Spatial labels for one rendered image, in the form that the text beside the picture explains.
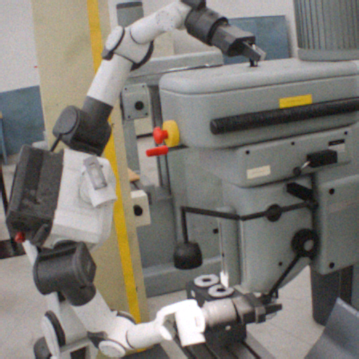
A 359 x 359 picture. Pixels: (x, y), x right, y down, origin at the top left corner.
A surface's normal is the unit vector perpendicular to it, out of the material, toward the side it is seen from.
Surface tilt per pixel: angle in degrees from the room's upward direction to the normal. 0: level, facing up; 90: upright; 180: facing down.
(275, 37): 90
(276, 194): 90
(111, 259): 90
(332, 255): 90
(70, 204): 58
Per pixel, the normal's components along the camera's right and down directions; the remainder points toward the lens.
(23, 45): 0.36, 0.23
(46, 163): 0.44, -0.35
